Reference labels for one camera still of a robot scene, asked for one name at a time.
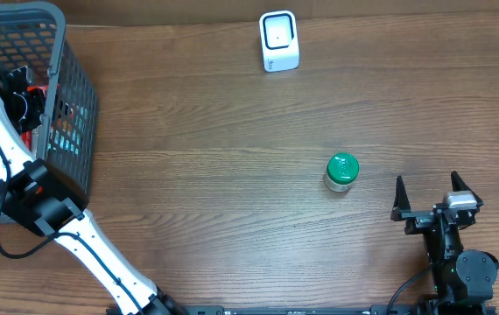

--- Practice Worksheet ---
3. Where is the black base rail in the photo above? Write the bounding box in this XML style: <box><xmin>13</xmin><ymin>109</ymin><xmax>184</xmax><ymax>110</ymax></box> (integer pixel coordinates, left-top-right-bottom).
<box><xmin>185</xmin><ymin>304</ymin><xmax>498</xmax><ymax>315</ymax></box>

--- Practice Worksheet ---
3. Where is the red snack package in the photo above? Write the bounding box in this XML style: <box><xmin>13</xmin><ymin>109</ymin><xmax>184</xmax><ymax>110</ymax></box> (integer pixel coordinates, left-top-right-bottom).
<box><xmin>20</xmin><ymin>86</ymin><xmax>48</xmax><ymax>155</ymax></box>

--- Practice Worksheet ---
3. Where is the green lid jar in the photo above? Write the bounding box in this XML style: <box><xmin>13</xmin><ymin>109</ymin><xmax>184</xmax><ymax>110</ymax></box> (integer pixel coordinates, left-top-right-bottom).
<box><xmin>323</xmin><ymin>152</ymin><xmax>360</xmax><ymax>193</ymax></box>

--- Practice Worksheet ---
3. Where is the teal tissue packet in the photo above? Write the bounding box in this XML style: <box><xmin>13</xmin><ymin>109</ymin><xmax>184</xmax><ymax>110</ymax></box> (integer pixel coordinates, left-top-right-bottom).
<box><xmin>50</xmin><ymin>102</ymin><xmax>89</xmax><ymax>156</ymax></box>

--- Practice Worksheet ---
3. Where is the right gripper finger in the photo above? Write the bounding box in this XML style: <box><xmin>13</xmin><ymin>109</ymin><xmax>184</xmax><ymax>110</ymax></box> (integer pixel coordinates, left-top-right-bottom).
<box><xmin>451</xmin><ymin>171</ymin><xmax>483</xmax><ymax>206</ymax></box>
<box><xmin>390</xmin><ymin>176</ymin><xmax>411</xmax><ymax>221</ymax></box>

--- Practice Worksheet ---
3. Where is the white barcode scanner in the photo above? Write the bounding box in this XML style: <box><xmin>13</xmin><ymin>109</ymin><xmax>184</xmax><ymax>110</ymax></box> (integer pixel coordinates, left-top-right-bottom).
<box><xmin>258</xmin><ymin>10</ymin><xmax>300</xmax><ymax>73</ymax></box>

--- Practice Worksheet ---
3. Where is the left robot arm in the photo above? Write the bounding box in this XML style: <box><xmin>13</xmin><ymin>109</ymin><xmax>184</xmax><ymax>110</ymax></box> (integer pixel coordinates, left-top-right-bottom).
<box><xmin>0</xmin><ymin>68</ymin><xmax>187</xmax><ymax>314</ymax></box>

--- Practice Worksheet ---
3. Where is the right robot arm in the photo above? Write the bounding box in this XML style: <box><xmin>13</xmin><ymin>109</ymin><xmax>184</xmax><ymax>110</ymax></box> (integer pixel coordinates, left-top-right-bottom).
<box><xmin>384</xmin><ymin>171</ymin><xmax>499</xmax><ymax>314</ymax></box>

